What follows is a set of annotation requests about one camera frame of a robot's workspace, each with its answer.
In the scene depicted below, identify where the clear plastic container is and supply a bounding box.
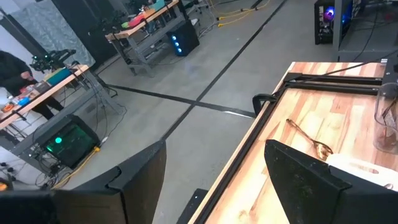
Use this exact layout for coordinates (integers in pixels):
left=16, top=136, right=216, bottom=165
left=374, top=81, right=398, bottom=154

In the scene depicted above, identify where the green lit computer tower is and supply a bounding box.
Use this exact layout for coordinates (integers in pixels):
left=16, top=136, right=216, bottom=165
left=34, top=114, right=101, bottom=169

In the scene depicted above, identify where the copper coloured spoon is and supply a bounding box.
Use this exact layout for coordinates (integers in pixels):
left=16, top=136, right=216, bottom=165
left=285, top=118, right=334, bottom=161

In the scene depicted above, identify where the white rectangular tray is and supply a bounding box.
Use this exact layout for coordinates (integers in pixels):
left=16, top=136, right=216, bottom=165
left=325, top=153, right=398, bottom=191

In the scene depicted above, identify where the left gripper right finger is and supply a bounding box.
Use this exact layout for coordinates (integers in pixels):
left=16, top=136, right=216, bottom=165
left=264, top=139, right=398, bottom=224

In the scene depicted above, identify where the teal box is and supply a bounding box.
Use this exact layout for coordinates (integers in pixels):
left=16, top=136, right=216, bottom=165
left=46, top=67, right=73, bottom=86

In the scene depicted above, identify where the blue lit computer tower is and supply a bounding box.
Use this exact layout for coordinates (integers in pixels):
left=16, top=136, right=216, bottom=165
left=167, top=20, right=200, bottom=57

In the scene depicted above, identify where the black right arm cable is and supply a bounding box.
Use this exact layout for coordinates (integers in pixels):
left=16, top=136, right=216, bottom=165
left=273, top=49, right=398, bottom=96

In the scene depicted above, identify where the black aluminium table frame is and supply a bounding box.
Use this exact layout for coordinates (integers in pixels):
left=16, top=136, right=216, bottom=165
left=186, top=72, right=386, bottom=224

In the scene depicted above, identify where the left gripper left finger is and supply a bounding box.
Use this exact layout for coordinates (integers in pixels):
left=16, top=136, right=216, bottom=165
left=0, top=139, right=167, bottom=224

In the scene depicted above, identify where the person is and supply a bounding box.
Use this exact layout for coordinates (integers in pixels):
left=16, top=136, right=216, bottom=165
left=0, top=50, right=65, bottom=121

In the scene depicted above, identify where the yellow floor cable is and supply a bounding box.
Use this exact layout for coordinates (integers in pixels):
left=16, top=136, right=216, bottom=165
left=51, top=146, right=102, bottom=190
left=216, top=0, right=271, bottom=28

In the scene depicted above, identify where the grey metal table frame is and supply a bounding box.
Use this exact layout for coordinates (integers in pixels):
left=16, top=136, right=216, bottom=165
left=332, top=0, right=398, bottom=62

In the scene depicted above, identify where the black flat bar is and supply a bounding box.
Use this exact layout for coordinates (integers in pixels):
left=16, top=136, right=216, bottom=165
left=176, top=188, right=210, bottom=224

